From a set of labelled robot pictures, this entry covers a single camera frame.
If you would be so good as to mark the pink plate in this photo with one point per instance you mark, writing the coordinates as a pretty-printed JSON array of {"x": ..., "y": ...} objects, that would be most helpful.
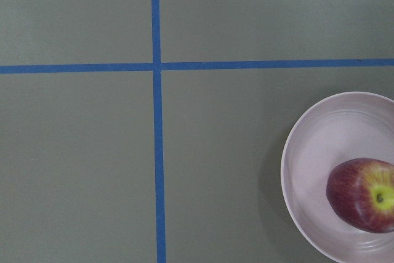
[{"x": 336, "y": 129}]

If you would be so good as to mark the red apple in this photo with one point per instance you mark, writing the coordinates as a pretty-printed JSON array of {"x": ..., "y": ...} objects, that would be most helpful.
[{"x": 360, "y": 191}]

